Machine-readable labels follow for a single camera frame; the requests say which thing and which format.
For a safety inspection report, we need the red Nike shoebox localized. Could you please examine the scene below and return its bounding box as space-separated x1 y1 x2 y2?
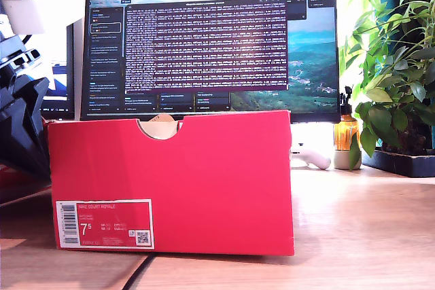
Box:
0 109 295 256

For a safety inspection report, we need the black computer monitor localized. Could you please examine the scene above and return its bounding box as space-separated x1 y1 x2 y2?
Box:
0 0 75 120

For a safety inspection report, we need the black Huawei monitor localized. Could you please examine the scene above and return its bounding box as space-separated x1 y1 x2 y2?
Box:
80 0 342 124

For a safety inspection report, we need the white curved controller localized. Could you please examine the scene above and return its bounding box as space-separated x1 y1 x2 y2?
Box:
291 149 332 170

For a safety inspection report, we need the amber pump bottle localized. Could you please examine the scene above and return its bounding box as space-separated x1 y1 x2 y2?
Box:
334 85 361 151

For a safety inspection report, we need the green leafy houseplant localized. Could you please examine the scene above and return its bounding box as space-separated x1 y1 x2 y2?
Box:
339 0 435 170

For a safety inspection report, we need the black rectangular planter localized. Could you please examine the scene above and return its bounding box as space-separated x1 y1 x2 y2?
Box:
362 149 435 179

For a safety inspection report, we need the white camera box on bracket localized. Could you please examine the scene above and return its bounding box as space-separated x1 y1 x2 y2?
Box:
0 0 84 35

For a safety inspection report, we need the black cable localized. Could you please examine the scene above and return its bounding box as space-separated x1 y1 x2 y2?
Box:
122 254 154 290

